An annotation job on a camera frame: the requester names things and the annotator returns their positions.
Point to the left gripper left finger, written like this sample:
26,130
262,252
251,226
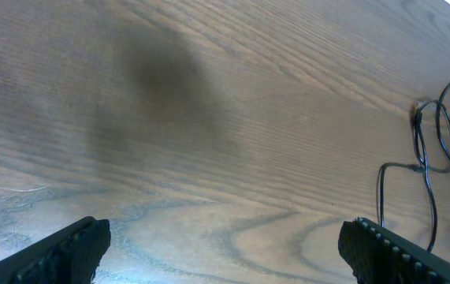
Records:
70,255

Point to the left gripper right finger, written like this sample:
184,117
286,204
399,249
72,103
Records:
377,255

